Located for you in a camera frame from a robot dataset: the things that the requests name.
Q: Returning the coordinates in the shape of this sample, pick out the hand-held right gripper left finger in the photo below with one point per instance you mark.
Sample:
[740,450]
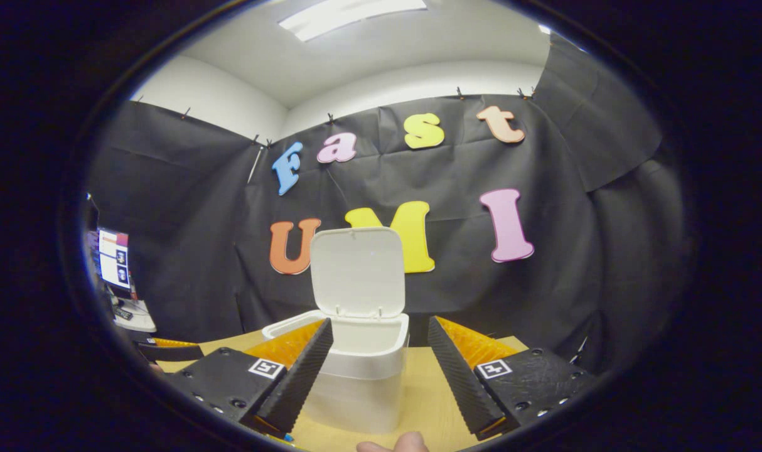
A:
[299,376]

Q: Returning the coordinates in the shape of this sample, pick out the long ceiling light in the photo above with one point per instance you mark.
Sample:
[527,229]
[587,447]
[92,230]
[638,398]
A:
[349,16]

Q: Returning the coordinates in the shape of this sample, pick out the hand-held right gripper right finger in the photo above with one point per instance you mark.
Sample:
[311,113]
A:
[462,383]

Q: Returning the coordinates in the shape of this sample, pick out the computer monitor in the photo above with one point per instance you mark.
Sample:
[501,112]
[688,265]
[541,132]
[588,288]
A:
[114,257]

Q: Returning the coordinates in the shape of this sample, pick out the white side table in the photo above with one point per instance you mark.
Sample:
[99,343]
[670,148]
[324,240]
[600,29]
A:
[141,321]

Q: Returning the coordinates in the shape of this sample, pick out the white desktop garbage bin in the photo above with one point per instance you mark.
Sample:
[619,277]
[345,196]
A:
[356,270]

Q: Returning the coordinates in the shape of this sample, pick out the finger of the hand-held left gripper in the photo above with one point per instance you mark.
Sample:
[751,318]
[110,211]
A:
[167,353]

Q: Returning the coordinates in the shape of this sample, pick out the wooden desktop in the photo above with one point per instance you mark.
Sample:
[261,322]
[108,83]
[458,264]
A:
[418,389]

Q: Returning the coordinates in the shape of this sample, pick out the black backdrop cloth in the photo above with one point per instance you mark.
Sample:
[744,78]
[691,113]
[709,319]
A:
[481,295]

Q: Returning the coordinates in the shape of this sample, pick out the black keyboard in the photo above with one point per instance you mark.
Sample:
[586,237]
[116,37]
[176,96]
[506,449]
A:
[123,314]

